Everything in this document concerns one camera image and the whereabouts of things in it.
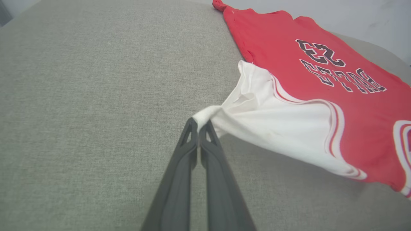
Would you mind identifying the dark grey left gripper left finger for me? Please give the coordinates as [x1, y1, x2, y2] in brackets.
[140, 117, 199, 231]

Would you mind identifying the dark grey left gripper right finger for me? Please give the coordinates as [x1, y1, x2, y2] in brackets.
[199, 120, 257, 231]

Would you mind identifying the red and white basketball jersey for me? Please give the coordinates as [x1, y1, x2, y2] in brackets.
[192, 0, 411, 200]

